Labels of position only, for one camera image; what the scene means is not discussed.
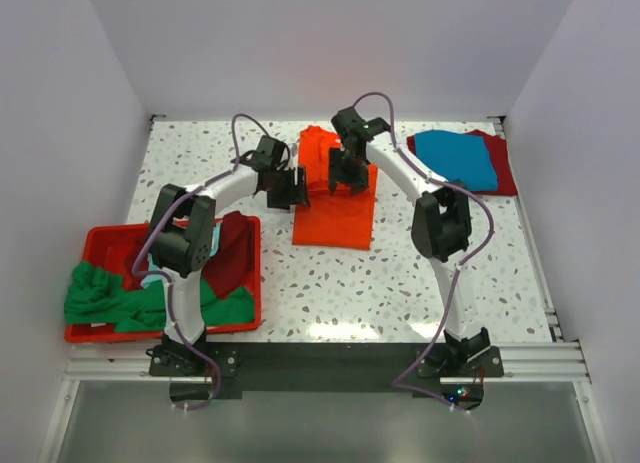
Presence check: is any light blue t shirt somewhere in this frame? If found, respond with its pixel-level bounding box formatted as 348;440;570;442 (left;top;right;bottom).
140;223;222;288

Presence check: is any folded blue t shirt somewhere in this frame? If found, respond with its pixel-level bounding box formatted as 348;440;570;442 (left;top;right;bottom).
414;130;498;192

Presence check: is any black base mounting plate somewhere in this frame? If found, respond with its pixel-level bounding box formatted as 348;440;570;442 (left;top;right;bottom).
146;342;505;409

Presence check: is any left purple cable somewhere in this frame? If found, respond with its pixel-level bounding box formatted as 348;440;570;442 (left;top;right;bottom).
130;113;274;384

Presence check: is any red plastic bin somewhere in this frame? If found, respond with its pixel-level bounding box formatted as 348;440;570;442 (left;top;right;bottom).
64;211;262;343

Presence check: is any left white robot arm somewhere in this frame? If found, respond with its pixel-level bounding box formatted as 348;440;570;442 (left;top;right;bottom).
143;135;310;376

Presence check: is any green t shirt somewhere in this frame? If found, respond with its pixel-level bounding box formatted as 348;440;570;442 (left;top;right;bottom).
64;261;255;333

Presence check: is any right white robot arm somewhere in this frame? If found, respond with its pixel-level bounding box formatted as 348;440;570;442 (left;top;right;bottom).
328;106;491;371

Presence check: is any orange t shirt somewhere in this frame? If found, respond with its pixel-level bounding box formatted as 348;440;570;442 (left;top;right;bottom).
292;126;378;250

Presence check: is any folded dark red t shirt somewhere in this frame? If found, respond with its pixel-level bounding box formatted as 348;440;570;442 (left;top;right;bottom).
407;130;518;196

